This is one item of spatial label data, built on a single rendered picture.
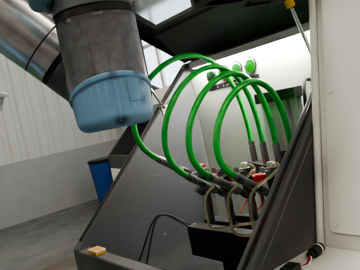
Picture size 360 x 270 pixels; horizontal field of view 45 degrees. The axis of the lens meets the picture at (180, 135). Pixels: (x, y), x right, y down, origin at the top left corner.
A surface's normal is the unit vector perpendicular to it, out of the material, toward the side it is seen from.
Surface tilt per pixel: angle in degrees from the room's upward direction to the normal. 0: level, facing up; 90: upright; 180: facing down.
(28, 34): 93
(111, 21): 90
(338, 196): 76
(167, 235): 90
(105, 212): 90
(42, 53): 107
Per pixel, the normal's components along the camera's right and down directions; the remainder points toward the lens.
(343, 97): -0.80, -0.05
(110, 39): 0.35, -0.02
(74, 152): 0.64, -0.09
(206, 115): -0.78, 0.19
